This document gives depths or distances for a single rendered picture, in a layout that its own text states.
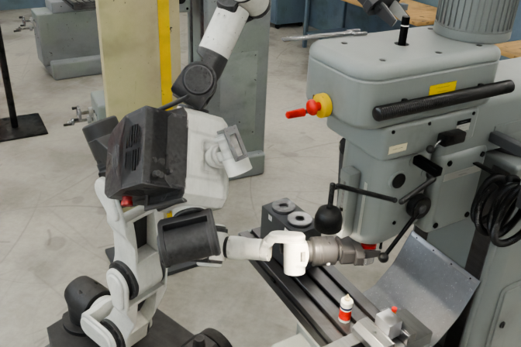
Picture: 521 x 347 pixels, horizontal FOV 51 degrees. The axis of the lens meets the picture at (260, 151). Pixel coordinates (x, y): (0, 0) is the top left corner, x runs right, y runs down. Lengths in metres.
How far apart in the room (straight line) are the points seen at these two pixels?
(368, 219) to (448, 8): 0.60
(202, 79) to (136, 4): 1.50
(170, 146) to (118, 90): 1.64
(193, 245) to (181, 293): 2.01
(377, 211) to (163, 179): 0.58
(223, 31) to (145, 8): 1.44
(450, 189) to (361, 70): 0.54
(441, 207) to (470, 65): 0.43
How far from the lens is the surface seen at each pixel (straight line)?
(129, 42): 2.94
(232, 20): 1.53
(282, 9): 8.85
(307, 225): 1.99
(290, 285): 2.03
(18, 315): 3.45
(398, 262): 2.15
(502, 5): 1.54
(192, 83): 1.46
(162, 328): 2.40
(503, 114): 1.68
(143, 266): 1.89
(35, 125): 5.58
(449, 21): 1.55
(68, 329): 2.44
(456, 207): 1.71
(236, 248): 1.68
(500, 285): 2.01
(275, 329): 3.19
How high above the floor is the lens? 2.27
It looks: 27 degrees down
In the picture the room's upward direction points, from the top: 3 degrees clockwise
